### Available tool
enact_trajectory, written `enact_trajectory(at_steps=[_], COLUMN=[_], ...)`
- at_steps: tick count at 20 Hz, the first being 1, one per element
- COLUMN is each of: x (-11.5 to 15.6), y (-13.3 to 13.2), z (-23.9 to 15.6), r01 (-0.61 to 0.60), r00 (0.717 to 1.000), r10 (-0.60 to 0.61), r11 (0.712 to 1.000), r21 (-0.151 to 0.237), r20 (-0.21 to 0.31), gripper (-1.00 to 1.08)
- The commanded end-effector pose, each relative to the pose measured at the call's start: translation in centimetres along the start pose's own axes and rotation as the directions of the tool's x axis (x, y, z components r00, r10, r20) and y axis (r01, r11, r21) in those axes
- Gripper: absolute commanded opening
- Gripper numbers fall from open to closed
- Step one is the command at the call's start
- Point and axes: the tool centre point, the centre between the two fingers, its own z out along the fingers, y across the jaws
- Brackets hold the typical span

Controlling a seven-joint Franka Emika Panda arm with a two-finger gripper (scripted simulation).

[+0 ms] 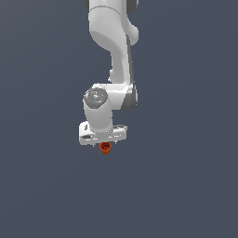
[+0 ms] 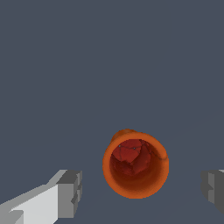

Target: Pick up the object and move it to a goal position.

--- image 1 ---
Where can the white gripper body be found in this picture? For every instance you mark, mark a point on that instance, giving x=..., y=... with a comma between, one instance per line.
x=116, y=133

